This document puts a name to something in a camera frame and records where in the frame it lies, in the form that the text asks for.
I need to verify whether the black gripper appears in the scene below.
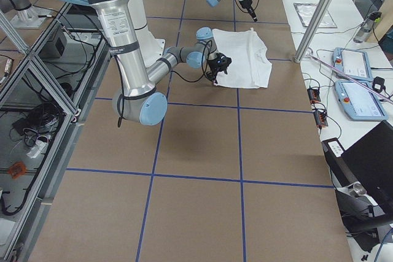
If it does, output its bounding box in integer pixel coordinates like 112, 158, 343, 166
239, 0, 258, 22
206, 53, 232, 85

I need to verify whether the white printed long-sleeve shirt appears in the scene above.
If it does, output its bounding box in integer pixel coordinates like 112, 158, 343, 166
212, 28, 272, 88

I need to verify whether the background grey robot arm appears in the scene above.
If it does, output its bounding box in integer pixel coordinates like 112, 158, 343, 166
1, 0, 52, 29

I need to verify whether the silver foil tray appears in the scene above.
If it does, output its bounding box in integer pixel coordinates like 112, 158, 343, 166
293, 2, 338, 29

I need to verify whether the upper orange black adapter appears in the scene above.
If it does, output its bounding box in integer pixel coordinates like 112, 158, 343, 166
307, 88, 321, 104

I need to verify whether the orange black adapter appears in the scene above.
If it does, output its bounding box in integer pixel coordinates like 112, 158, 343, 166
313, 110, 329, 129
307, 88, 321, 104

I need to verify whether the lower orange black adapter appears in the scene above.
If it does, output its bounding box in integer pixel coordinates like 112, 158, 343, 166
313, 110, 329, 129

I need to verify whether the clear water bottle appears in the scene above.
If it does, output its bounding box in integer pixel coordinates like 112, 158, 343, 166
353, 10, 382, 44

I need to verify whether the upper teach pendant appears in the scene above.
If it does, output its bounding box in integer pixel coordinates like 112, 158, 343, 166
332, 47, 373, 82

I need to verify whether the teach pendant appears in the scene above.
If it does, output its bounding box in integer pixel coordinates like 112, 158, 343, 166
332, 47, 373, 82
334, 80, 389, 121

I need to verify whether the lower teach pendant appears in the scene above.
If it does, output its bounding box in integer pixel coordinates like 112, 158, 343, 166
334, 80, 389, 121

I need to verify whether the black power adapter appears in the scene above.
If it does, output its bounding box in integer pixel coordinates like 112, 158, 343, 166
372, 76, 386, 93

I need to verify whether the black laptop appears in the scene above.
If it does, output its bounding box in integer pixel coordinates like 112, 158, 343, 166
322, 120, 392, 214

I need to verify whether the white power strip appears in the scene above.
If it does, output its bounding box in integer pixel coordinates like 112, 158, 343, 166
26, 140, 48, 158

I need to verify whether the orange clamp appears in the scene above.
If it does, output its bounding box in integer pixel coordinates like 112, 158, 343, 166
7, 161, 27, 179

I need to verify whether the aluminium frame post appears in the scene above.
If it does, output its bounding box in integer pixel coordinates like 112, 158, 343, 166
294, 0, 332, 63

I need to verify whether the grey box under frame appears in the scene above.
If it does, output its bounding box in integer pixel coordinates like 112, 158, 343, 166
38, 27, 67, 59

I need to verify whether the aluminium frame rack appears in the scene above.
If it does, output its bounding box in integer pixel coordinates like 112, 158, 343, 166
1, 4, 109, 261

